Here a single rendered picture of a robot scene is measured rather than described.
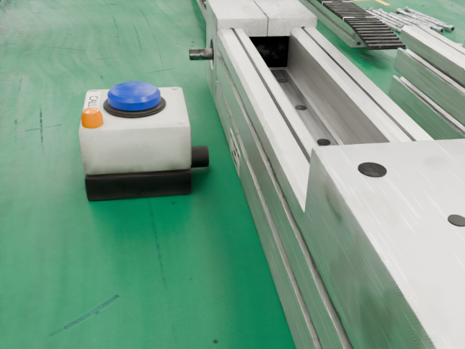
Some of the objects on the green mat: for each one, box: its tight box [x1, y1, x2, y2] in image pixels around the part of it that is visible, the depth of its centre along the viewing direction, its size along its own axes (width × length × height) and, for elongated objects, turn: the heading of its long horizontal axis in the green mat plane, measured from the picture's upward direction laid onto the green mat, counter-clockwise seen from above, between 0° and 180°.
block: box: [189, 0, 318, 109], centre depth 57 cm, size 9×12×10 cm
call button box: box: [78, 87, 209, 200], centre depth 42 cm, size 8×10×6 cm
